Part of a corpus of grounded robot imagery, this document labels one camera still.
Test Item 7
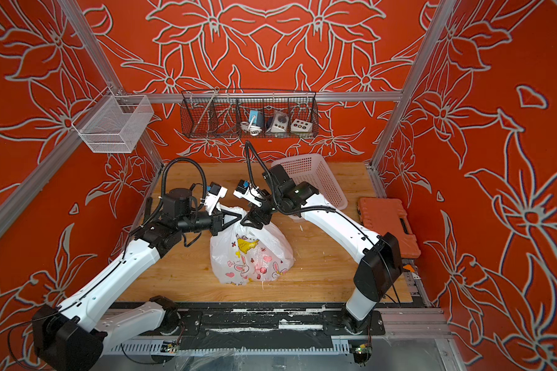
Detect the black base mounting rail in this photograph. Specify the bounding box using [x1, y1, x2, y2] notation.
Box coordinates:
[142, 302, 385, 350]

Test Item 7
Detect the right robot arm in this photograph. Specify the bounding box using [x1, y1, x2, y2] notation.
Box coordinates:
[234, 141, 403, 334]

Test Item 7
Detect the blue white small box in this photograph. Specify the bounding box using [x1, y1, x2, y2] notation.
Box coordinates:
[247, 110, 265, 128]

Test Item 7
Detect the white dotted cube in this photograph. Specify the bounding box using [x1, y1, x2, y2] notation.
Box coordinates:
[290, 119, 313, 134]

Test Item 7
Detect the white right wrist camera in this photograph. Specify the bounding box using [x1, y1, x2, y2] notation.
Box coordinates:
[233, 179, 269, 207]

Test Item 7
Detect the white grey adapter box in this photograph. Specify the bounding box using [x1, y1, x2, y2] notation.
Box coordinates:
[266, 111, 289, 134]

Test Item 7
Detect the white printed plastic bag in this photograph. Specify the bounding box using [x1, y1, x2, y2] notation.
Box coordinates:
[210, 206, 295, 285]

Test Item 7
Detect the white perforated plastic basket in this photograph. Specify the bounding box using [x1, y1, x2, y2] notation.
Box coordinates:
[272, 154, 348, 210]

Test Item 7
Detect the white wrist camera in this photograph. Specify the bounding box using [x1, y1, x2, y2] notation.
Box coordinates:
[204, 182, 227, 215]
[233, 179, 269, 207]

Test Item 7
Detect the red plastic tool case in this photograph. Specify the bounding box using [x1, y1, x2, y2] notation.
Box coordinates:
[357, 197, 421, 259]

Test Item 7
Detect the clear acrylic wall bin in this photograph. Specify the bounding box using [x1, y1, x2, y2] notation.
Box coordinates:
[72, 95, 154, 154]

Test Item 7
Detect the black wire wall basket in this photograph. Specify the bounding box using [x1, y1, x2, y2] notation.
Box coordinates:
[180, 88, 320, 139]

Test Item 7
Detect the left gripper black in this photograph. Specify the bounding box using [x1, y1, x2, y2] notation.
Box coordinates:
[179, 206, 242, 238]

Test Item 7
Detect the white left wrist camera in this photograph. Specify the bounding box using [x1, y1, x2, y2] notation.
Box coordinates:
[204, 182, 227, 215]

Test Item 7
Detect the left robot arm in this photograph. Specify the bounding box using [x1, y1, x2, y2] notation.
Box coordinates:
[31, 157, 241, 370]

